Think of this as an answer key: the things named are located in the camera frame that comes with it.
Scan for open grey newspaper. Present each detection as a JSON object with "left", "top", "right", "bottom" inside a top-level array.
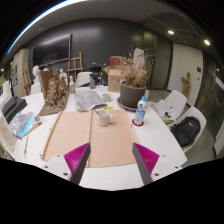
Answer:
[{"left": 73, "top": 89, "right": 108, "bottom": 112}]

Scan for black backpack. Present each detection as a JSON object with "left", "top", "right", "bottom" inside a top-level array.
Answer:
[{"left": 169, "top": 115, "right": 202, "bottom": 148}]

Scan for brown cardboard box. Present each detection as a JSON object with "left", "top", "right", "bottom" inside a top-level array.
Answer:
[{"left": 107, "top": 68, "right": 128, "bottom": 93}]

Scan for white cabinet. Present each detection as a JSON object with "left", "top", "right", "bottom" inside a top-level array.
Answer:
[{"left": 11, "top": 48, "right": 31, "bottom": 98}]

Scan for white green spray bottle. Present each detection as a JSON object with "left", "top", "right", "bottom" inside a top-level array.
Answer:
[{"left": 68, "top": 75, "right": 76, "bottom": 95}]

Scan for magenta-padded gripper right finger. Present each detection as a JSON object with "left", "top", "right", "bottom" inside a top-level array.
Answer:
[{"left": 131, "top": 142, "right": 183, "bottom": 186}]

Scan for red box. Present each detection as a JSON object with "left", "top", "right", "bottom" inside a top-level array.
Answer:
[{"left": 109, "top": 55, "right": 125, "bottom": 70}]

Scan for white ceramic mug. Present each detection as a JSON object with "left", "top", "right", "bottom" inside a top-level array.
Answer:
[{"left": 95, "top": 108, "right": 116, "bottom": 128}]

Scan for black wall screen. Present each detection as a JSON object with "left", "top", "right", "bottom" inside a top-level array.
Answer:
[{"left": 32, "top": 33, "right": 73, "bottom": 67}]

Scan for long ceiling light strip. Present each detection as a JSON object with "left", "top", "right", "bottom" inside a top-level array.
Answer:
[{"left": 6, "top": 0, "right": 81, "bottom": 54}]

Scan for blue-capped plastic water bottle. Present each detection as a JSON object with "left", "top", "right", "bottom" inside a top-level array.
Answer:
[{"left": 133, "top": 95, "right": 149, "bottom": 126}]

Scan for light wooden drawing board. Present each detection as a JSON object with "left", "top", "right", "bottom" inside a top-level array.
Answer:
[
  {"left": 41, "top": 109, "right": 93, "bottom": 163},
  {"left": 87, "top": 109, "right": 139, "bottom": 169}
]

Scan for wooden figure statue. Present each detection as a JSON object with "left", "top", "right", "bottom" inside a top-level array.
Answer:
[{"left": 180, "top": 71, "right": 192, "bottom": 99}]

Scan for white plaster figurine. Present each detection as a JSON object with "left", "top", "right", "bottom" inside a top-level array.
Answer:
[{"left": 59, "top": 68, "right": 69, "bottom": 88}]

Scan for wooden-handled palette knife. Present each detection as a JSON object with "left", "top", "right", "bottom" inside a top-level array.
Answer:
[{"left": 23, "top": 119, "right": 48, "bottom": 136}]

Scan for wooden easel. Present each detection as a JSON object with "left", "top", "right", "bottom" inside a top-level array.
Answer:
[
  {"left": 67, "top": 51, "right": 84, "bottom": 81},
  {"left": 21, "top": 63, "right": 33, "bottom": 96}
]

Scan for dried plant in grey pot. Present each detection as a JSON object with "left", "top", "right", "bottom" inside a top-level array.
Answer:
[{"left": 118, "top": 48, "right": 157, "bottom": 109}]

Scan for grey round pot saucer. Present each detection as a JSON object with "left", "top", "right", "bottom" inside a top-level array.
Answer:
[{"left": 116, "top": 96, "right": 144, "bottom": 113}]

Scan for white wrapped sculpture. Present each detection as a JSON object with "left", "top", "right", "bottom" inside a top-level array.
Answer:
[{"left": 133, "top": 48, "right": 147, "bottom": 71}]

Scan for thin red stick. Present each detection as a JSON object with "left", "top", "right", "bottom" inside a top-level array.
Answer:
[{"left": 23, "top": 133, "right": 30, "bottom": 159}]

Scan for small grey round jar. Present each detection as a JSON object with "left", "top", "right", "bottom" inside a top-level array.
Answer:
[{"left": 101, "top": 92, "right": 112, "bottom": 103}]

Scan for white plaster bust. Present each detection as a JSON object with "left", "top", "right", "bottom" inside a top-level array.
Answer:
[{"left": 32, "top": 64, "right": 42, "bottom": 84}]

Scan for papers on chair seat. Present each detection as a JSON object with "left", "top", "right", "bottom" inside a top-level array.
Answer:
[{"left": 154, "top": 99, "right": 178, "bottom": 122}]

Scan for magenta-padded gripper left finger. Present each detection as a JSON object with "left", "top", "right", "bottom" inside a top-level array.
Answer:
[{"left": 42, "top": 142, "right": 92, "bottom": 186}]

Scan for black stacked boxes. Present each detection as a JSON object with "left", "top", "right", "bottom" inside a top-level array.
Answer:
[{"left": 1, "top": 95, "right": 28, "bottom": 124}]

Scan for flat round red coaster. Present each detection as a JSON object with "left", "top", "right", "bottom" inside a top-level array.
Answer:
[{"left": 131, "top": 118, "right": 145, "bottom": 128}]

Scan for white plastic chair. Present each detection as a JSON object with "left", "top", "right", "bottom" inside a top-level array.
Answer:
[
  {"left": 75, "top": 71, "right": 94, "bottom": 88},
  {"left": 168, "top": 106, "right": 208, "bottom": 154},
  {"left": 30, "top": 82, "right": 42, "bottom": 95},
  {"left": 162, "top": 89, "right": 189, "bottom": 121}
]

